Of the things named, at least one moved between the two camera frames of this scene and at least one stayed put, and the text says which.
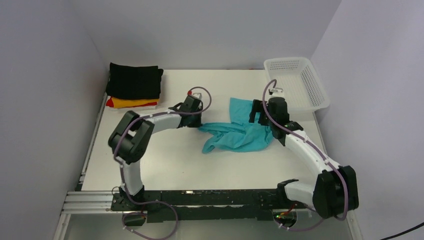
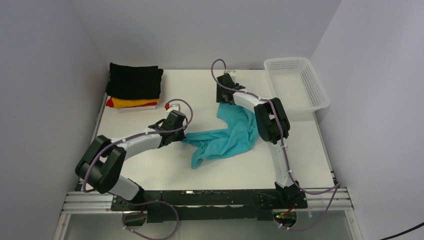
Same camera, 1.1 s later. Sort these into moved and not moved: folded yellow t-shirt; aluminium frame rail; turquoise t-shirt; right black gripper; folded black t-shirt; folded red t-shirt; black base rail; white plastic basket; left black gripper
Moved: turquoise t-shirt; right black gripper; left black gripper
Not moved: white plastic basket; folded black t-shirt; black base rail; folded yellow t-shirt; aluminium frame rail; folded red t-shirt
